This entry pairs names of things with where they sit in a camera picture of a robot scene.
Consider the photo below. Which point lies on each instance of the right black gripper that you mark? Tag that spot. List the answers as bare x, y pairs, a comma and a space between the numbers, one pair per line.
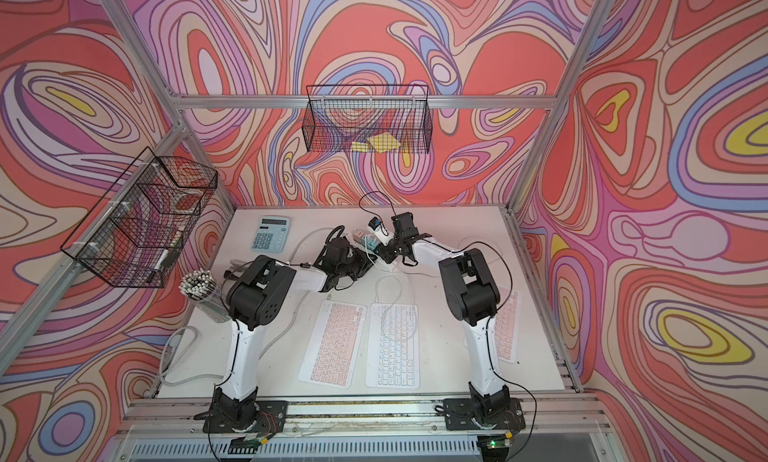
383, 253

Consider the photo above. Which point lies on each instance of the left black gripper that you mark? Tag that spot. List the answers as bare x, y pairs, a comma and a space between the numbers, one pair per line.
362, 262

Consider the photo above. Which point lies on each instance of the white power strip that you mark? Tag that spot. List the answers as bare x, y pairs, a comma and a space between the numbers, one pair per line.
374, 257

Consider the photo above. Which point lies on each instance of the pink keyboard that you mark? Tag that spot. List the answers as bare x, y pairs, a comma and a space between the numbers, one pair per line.
506, 326
333, 347

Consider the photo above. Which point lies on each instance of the teal USB charger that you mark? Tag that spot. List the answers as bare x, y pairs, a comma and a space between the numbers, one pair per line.
370, 242

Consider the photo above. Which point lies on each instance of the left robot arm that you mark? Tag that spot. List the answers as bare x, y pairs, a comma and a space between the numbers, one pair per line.
258, 294

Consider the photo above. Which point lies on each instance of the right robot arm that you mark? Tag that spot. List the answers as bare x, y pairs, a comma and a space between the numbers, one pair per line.
471, 294

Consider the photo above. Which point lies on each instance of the white keyboard middle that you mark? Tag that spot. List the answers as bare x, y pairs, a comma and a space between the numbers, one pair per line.
393, 355

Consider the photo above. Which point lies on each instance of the blue calculator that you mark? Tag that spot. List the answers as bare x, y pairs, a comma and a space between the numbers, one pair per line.
271, 234

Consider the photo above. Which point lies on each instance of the yellow sticky notes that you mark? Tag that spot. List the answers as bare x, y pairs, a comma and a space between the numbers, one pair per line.
379, 143

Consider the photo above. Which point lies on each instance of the grey stapler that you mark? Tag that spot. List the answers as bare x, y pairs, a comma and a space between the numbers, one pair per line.
236, 269

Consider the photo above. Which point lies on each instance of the clear cup of pens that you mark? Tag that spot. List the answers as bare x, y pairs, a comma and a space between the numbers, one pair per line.
206, 294

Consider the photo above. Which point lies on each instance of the black marker in basket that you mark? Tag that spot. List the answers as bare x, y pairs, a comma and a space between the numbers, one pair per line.
159, 270

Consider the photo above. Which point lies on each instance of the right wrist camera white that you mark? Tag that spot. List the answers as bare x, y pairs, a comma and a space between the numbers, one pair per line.
377, 227

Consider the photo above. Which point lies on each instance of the black wire basket back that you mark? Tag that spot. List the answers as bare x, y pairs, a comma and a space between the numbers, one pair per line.
338, 114

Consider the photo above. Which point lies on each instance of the black wire basket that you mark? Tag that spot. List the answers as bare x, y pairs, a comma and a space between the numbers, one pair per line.
154, 204
338, 114

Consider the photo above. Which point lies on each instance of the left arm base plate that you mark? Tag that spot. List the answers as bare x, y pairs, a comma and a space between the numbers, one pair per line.
258, 417

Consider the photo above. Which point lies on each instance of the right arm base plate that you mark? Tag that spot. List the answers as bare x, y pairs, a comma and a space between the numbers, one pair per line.
462, 414

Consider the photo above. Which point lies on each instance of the black wire basket left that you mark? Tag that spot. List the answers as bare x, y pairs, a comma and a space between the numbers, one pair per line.
154, 204

